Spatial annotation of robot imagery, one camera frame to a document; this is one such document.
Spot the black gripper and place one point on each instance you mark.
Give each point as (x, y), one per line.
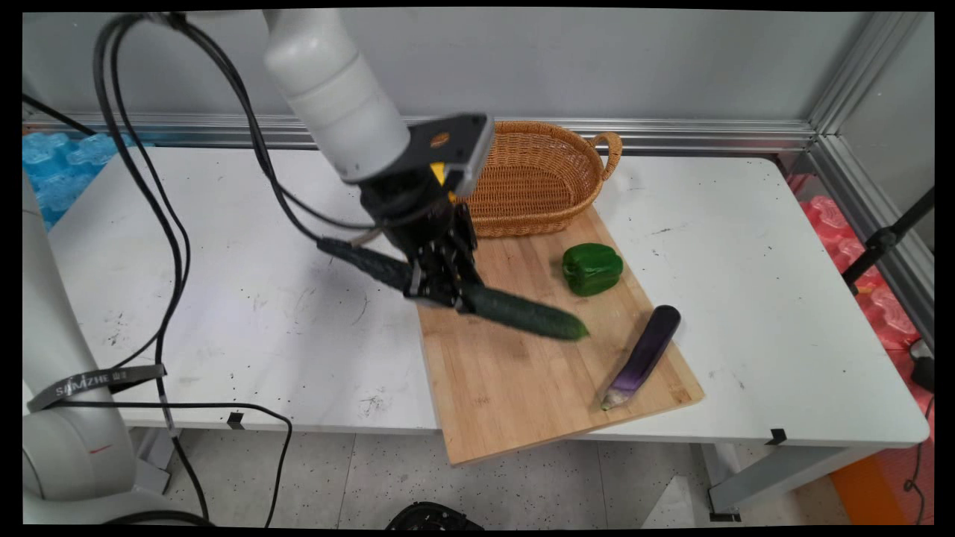
(410, 216)

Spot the dark green cucumber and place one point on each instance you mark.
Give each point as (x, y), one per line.
(522, 313)

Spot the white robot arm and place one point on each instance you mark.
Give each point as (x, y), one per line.
(336, 97)

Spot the oval wicker basket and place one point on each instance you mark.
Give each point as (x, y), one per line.
(537, 179)

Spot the bamboo cutting board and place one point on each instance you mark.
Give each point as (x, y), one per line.
(522, 388)

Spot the green bell pepper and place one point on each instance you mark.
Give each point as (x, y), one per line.
(593, 270)

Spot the purple eggplant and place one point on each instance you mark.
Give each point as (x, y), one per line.
(645, 350)

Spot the black round floor object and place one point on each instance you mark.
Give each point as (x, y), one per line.
(433, 516)

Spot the black tape piece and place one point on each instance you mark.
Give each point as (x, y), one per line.
(236, 420)
(777, 437)

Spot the grey table leg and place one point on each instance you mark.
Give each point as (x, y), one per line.
(783, 473)

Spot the blue bubble packaging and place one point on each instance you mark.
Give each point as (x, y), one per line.
(60, 171)

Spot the black tripod stand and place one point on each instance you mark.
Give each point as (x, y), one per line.
(884, 242)

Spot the red bubble packaging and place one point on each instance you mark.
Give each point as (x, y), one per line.
(888, 313)

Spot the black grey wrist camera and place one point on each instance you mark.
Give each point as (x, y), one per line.
(455, 149)

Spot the aluminium enclosure frame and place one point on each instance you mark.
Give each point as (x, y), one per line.
(671, 134)

